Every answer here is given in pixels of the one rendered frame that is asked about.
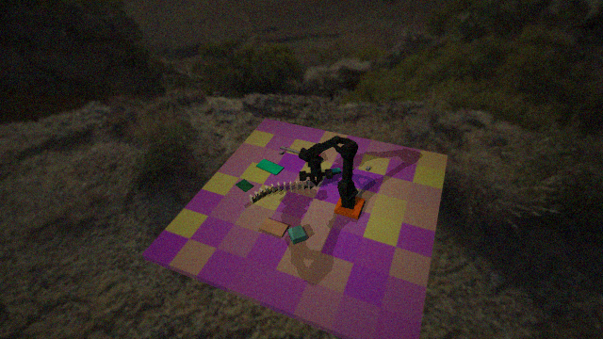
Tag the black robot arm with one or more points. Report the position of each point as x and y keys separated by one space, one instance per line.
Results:
x=346 y=188

